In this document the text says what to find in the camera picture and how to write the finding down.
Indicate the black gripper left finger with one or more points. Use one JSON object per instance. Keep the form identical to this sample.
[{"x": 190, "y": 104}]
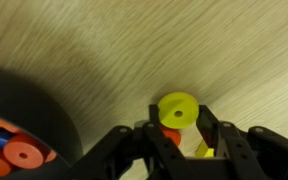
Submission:
[{"x": 157, "y": 153}]

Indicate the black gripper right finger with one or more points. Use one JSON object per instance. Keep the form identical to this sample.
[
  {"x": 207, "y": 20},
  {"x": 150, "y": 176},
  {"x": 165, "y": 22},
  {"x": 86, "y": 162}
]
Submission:
[{"x": 237, "y": 153}]

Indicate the yellow plastic disc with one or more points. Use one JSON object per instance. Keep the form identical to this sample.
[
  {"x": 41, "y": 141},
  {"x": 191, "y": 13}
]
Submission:
[{"x": 177, "y": 106}]

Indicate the black bowl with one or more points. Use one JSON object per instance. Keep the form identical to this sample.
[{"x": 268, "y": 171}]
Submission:
[{"x": 34, "y": 106}]

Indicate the yellow plastic block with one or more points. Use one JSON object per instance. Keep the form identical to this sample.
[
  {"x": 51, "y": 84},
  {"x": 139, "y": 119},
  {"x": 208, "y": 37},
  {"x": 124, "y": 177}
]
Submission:
[{"x": 204, "y": 151}]

